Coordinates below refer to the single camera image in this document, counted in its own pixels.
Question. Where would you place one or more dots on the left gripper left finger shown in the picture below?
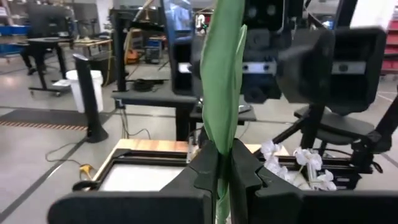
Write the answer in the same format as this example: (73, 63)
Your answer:
(186, 199)

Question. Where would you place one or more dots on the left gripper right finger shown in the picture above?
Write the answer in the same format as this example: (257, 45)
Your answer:
(280, 205)

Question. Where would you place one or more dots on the white artificial flower bunch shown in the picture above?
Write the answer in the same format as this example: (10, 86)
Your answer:
(308, 157)

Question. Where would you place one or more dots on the pink artificial tulip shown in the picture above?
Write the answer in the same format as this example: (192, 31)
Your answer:
(222, 93)

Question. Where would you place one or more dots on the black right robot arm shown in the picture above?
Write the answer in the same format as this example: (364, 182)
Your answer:
(387, 124)

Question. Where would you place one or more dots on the black office chair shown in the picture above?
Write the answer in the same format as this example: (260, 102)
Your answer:
(342, 124)

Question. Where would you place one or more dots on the red storage shelving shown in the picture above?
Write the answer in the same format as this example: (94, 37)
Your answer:
(392, 46)

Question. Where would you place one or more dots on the dark gray desk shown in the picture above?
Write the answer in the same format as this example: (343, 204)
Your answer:
(155, 99)

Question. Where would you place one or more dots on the yellow power plug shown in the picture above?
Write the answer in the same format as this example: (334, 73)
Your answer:
(85, 169)

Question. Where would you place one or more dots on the white bucket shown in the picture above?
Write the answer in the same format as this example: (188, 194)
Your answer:
(99, 93)

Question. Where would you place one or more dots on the blue crate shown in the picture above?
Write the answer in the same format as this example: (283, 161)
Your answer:
(154, 49)

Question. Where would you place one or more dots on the orange machine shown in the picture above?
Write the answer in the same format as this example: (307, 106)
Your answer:
(132, 56)

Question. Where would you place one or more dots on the dark floor mat striped edge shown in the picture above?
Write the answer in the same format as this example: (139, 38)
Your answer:
(40, 119)

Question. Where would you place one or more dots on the wooden work table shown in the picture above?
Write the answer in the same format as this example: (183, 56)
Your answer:
(93, 42)

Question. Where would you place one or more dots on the person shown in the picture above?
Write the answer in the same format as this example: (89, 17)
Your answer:
(46, 21)

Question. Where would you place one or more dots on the blue storage bins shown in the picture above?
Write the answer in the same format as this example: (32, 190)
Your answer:
(12, 31)

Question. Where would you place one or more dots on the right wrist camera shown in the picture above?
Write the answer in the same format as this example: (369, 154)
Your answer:
(261, 12)

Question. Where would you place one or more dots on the tall black post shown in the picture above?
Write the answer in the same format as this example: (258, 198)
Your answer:
(88, 93)

